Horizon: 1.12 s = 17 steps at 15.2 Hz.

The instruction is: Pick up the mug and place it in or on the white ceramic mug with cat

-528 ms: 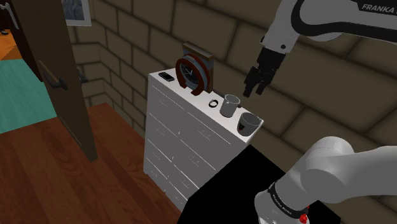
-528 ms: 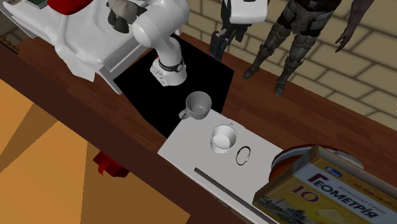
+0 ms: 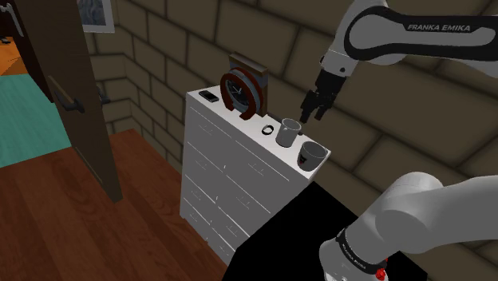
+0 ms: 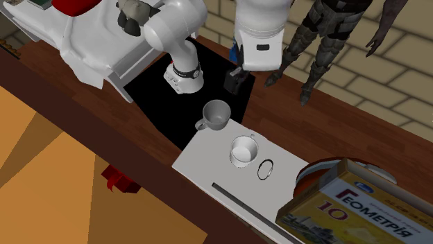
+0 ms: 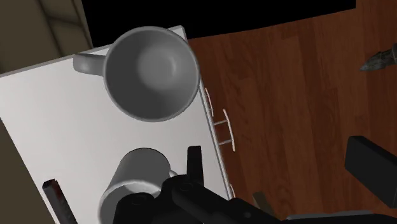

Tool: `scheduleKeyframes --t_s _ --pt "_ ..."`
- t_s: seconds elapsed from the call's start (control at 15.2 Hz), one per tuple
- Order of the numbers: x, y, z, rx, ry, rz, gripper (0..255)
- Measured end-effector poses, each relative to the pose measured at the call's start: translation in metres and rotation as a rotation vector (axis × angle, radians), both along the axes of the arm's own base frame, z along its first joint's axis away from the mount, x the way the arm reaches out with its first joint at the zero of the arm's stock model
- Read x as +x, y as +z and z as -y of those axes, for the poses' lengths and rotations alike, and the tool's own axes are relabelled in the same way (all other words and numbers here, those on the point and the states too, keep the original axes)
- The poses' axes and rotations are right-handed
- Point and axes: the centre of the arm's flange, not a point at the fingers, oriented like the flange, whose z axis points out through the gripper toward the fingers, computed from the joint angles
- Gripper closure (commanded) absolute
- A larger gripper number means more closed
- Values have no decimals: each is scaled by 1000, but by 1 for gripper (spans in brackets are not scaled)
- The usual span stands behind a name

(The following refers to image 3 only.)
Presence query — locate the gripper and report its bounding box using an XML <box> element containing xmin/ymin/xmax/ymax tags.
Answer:
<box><xmin>299</xmin><ymin>69</ymin><xmax>348</xmax><ymax>125</ymax></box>

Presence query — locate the plain white mug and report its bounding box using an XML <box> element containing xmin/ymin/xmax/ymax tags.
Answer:
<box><xmin>275</xmin><ymin>117</ymin><xmax>302</xmax><ymax>148</ymax></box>

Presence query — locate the white cup with dark print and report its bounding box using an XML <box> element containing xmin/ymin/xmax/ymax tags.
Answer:
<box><xmin>297</xmin><ymin>140</ymin><xmax>328</xmax><ymax>172</ymax></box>

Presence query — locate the red round clock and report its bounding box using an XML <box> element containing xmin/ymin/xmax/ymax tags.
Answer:
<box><xmin>219</xmin><ymin>67</ymin><xmax>263</xmax><ymax>121</ymax></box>

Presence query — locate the white chest of drawers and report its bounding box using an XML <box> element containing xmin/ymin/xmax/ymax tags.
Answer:
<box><xmin>180</xmin><ymin>84</ymin><xmax>332</xmax><ymax>267</ymax></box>

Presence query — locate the black phone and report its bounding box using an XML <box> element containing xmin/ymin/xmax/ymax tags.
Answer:
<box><xmin>198</xmin><ymin>89</ymin><xmax>220</xmax><ymax>103</ymax></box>

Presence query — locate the black robot stand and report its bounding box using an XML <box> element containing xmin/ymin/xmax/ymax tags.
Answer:
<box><xmin>221</xmin><ymin>180</ymin><xmax>428</xmax><ymax>281</ymax></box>

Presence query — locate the dark brown door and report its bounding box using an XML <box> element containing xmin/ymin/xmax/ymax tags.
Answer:
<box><xmin>10</xmin><ymin>0</ymin><xmax>124</xmax><ymax>204</ymax></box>

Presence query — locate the brown picture frame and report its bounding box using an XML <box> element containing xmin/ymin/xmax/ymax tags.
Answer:
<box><xmin>228</xmin><ymin>52</ymin><xmax>270</xmax><ymax>117</ymax></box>

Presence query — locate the framed wall picture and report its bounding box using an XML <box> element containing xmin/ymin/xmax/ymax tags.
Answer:
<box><xmin>76</xmin><ymin>0</ymin><xmax>116</xmax><ymax>34</ymax></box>

